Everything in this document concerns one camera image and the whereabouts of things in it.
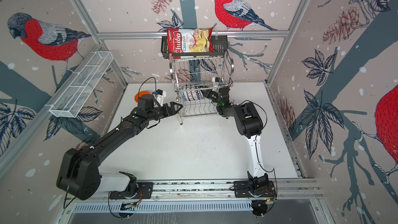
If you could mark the blue floral ceramic bowl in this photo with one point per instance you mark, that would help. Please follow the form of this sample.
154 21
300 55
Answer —
185 96

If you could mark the orange plastic bowl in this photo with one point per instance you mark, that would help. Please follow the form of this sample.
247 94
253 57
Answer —
141 93

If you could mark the white brown patterned bowl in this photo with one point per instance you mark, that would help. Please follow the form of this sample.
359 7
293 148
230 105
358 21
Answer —
195 96

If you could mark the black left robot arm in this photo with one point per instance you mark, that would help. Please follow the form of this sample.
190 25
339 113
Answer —
79 171

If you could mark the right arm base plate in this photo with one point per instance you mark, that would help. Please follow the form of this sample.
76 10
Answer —
242 189

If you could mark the red cassava chips bag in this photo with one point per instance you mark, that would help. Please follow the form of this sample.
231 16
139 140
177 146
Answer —
188 41

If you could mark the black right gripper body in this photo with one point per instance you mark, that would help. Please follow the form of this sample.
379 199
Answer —
214 97

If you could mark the white wire mesh shelf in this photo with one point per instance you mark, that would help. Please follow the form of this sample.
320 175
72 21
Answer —
74 97

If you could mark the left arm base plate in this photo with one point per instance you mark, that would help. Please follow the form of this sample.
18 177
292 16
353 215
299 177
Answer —
136 191

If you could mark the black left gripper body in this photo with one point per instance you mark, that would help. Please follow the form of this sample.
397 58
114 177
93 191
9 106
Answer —
158 112

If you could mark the stainless steel dish rack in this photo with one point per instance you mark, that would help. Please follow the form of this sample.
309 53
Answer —
194 71

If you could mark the black wall basket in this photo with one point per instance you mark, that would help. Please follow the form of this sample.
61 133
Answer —
219 44

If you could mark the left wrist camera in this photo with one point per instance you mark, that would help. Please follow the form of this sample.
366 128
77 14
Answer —
159 96

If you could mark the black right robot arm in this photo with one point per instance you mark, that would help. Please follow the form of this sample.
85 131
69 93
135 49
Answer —
250 125

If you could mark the red patterned ceramic bowl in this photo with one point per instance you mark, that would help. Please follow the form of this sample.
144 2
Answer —
189 94

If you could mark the aluminium mounting rail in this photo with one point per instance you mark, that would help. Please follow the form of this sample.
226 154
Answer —
214 189

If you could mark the blue geometric upturned bowl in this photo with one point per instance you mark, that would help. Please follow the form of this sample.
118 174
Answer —
200 95

